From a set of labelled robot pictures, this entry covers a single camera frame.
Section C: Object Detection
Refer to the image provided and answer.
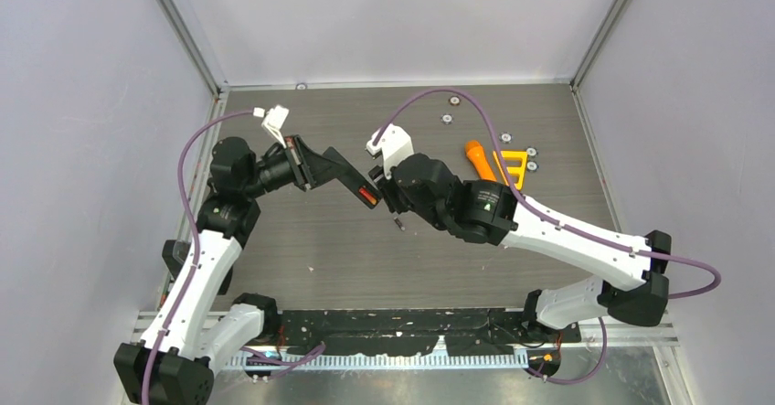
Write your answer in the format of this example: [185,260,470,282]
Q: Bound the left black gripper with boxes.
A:
[243,134,348,199]

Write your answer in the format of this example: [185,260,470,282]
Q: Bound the black remote control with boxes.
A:
[324,146,381,209]

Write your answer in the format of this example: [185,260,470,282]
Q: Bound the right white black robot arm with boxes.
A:
[369,154,671,342]

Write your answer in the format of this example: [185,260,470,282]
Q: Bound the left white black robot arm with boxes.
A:
[114,135,379,404]

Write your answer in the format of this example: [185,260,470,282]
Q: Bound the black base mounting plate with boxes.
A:
[271,307,581,357]

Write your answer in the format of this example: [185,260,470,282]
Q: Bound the dark clear plastic box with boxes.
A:
[161,240,233,295]

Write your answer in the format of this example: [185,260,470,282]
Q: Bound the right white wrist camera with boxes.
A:
[366,124,415,180]

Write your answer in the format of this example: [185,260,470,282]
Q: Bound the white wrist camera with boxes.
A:
[252,104,290,148]
[366,124,415,180]

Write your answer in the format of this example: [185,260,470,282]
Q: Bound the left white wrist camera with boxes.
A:
[252,104,290,148]

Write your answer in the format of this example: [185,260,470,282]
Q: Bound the orange plastic handle tool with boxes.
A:
[464,140,497,182]

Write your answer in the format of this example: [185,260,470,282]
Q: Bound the yellow triangular plastic frame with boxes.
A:
[492,150,528,191]

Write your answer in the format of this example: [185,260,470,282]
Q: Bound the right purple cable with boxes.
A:
[372,90,723,301]

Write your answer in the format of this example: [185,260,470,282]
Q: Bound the purple cable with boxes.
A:
[372,90,723,301]
[140,109,259,405]

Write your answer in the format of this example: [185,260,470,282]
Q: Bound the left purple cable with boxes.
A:
[140,109,259,405]

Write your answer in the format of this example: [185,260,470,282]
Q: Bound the ribbed aluminium front rail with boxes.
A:
[215,353,547,372]

